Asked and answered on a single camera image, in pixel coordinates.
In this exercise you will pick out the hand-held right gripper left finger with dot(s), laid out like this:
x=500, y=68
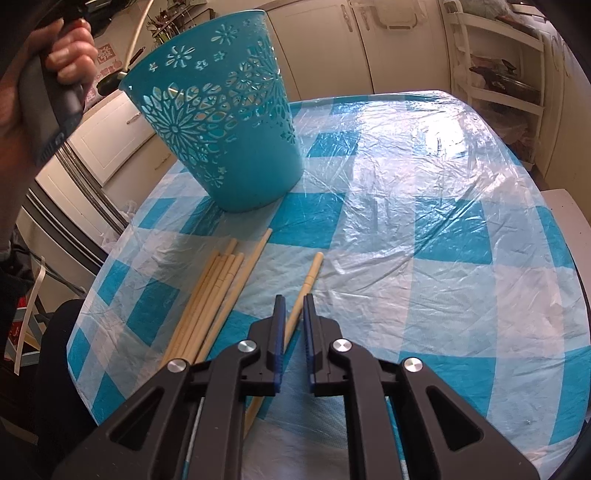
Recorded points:
x=278, y=341

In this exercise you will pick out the cream drawer unit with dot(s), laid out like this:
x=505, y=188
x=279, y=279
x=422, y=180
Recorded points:
x=115, y=134

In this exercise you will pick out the person's left forearm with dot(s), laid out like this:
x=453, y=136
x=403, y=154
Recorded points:
x=11, y=207

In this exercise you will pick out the person's left hand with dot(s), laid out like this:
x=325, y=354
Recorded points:
x=69, y=50

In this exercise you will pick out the dark lidded pan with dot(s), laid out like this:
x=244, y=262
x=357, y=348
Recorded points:
x=512, y=85

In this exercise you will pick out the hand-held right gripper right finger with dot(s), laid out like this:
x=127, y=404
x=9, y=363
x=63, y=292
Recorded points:
x=308, y=341

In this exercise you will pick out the black frying pan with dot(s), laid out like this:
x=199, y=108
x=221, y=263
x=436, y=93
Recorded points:
x=111, y=82

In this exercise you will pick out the blue checked plastic tablecloth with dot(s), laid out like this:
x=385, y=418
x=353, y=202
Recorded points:
x=415, y=230

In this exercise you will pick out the white shelf rack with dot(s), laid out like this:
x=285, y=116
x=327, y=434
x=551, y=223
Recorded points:
x=461, y=55

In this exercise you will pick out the cream kitchen cabinet run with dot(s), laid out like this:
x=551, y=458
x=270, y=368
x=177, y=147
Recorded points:
x=323, y=46

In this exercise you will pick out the dark cloth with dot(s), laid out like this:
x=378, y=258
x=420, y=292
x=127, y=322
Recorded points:
x=60, y=369

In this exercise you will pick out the teal cutout plastic basket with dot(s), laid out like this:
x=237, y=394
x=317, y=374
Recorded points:
x=249, y=157

